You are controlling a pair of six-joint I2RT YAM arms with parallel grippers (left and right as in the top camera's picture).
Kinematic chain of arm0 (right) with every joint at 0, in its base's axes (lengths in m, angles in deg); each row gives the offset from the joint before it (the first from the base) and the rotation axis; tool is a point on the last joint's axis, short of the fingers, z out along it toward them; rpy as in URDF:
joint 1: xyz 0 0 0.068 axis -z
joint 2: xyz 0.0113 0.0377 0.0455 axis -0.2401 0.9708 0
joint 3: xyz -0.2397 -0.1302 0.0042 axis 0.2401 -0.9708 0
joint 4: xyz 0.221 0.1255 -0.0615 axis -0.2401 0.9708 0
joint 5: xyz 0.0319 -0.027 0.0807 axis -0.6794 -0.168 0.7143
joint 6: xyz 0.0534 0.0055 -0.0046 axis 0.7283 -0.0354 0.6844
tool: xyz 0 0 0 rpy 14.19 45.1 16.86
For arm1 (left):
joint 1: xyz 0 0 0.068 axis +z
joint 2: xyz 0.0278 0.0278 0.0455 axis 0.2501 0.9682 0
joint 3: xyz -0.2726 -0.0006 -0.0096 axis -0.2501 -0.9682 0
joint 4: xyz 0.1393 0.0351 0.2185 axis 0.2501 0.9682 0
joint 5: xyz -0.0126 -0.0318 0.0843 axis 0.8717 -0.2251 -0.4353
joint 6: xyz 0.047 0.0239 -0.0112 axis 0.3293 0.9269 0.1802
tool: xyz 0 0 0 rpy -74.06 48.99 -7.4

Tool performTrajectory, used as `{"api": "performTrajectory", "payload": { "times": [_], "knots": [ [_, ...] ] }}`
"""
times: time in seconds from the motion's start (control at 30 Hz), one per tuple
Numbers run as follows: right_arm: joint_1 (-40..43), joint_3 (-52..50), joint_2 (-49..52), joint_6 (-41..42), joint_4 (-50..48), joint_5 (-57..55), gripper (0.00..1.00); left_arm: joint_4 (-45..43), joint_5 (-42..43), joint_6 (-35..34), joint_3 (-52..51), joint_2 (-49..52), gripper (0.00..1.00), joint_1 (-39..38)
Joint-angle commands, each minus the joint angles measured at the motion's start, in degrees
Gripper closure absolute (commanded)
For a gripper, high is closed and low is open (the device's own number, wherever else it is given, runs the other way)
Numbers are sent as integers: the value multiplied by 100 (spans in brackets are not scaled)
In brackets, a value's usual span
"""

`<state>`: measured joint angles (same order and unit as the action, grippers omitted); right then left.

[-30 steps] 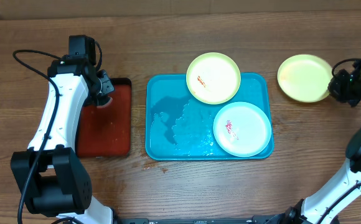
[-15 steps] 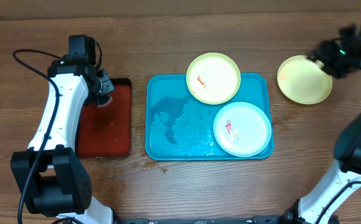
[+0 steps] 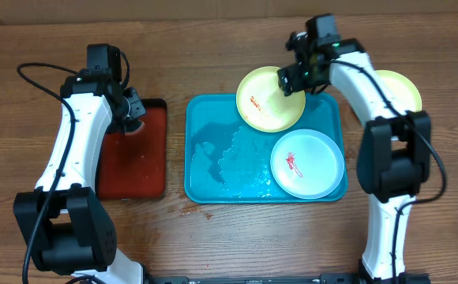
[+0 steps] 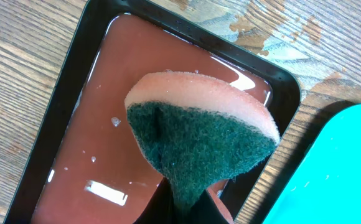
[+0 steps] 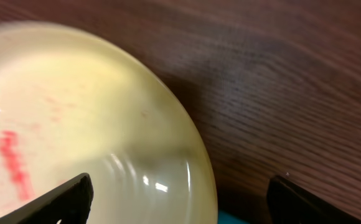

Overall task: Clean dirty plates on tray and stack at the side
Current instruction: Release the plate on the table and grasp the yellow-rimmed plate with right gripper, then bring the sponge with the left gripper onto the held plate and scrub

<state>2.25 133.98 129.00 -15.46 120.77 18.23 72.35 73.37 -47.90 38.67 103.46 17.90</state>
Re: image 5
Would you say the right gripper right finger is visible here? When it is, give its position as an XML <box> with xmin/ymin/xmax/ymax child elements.
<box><xmin>266</xmin><ymin>175</ymin><xmax>361</xmax><ymax>224</ymax></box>

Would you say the green plate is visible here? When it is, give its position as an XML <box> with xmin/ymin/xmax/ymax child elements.
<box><xmin>0</xmin><ymin>21</ymin><xmax>218</xmax><ymax>223</ymax></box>

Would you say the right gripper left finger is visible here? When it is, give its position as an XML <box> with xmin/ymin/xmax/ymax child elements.
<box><xmin>0</xmin><ymin>173</ymin><xmax>93</xmax><ymax>224</ymax></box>

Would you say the teal plastic tray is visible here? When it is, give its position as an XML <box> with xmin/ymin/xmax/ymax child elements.
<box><xmin>217</xmin><ymin>210</ymin><xmax>249</xmax><ymax>224</ymax></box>

